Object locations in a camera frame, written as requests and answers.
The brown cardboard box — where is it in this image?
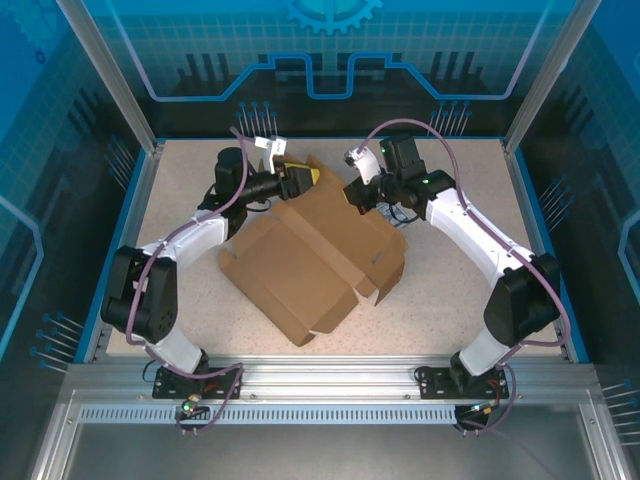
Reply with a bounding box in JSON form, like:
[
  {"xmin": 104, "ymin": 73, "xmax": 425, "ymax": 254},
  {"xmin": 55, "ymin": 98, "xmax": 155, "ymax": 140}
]
[{"xmin": 217, "ymin": 154, "xmax": 409, "ymax": 347}]

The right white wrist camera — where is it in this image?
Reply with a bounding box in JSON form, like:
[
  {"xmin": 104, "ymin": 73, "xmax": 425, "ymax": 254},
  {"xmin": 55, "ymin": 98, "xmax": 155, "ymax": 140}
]
[{"xmin": 342, "ymin": 144, "xmax": 382, "ymax": 185}]

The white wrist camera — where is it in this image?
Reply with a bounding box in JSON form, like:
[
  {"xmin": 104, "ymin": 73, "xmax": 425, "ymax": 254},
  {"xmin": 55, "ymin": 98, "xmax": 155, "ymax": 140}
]
[
  {"xmin": 253, "ymin": 134, "xmax": 287, "ymax": 175},
  {"xmin": 342, "ymin": 144, "xmax": 382, "ymax": 185}
]

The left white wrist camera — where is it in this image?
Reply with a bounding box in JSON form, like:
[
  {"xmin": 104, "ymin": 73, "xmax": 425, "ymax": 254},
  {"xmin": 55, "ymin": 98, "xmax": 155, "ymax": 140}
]
[{"xmin": 253, "ymin": 134, "xmax": 287, "ymax": 175}]

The right aluminium side rail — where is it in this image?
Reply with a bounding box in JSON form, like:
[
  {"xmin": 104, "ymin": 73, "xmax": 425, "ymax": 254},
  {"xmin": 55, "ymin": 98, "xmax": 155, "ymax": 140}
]
[{"xmin": 502, "ymin": 139, "xmax": 574, "ymax": 364}]

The aluminium side rail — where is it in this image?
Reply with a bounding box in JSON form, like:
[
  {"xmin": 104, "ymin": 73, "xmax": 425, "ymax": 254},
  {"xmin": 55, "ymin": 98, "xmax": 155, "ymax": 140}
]
[
  {"xmin": 502, "ymin": 139, "xmax": 574, "ymax": 364},
  {"xmin": 82, "ymin": 141, "xmax": 166, "ymax": 364}
]

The left aluminium side rail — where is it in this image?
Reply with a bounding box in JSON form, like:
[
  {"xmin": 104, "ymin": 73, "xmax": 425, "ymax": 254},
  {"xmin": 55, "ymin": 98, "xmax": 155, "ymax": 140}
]
[{"xmin": 82, "ymin": 141, "xmax": 166, "ymax": 364}]

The aluminium mounting rail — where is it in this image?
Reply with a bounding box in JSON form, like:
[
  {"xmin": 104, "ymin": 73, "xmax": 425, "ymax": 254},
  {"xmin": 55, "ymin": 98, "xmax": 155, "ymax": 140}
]
[{"xmin": 64, "ymin": 354, "xmax": 601, "ymax": 401}]

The right aluminium frame post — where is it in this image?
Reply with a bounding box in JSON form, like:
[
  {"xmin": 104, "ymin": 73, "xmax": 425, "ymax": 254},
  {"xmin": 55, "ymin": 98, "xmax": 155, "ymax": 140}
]
[{"xmin": 501, "ymin": 0, "xmax": 605, "ymax": 156}]

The aluminium frame post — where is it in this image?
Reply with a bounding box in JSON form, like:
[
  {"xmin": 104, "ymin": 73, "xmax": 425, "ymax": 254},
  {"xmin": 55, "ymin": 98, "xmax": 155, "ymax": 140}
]
[
  {"xmin": 54, "ymin": 0, "xmax": 167, "ymax": 155},
  {"xmin": 501, "ymin": 0, "xmax": 605, "ymax": 156}
]

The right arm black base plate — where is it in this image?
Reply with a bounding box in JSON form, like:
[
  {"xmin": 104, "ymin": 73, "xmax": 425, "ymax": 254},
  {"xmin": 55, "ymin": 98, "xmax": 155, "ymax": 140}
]
[{"xmin": 414, "ymin": 364, "xmax": 511, "ymax": 400}]

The left aluminium frame post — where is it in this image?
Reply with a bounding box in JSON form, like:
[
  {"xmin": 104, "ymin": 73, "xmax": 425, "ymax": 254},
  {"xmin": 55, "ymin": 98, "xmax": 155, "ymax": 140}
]
[{"xmin": 54, "ymin": 0, "xmax": 167, "ymax": 155}]

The slotted grey cable duct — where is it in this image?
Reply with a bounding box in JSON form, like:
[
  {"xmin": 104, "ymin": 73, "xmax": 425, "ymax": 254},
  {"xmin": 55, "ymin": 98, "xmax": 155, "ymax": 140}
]
[{"xmin": 78, "ymin": 404, "xmax": 460, "ymax": 427}]

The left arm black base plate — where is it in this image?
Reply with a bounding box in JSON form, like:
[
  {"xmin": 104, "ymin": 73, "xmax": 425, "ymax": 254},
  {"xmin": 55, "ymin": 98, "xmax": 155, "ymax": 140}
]
[{"xmin": 151, "ymin": 366, "xmax": 245, "ymax": 401}]

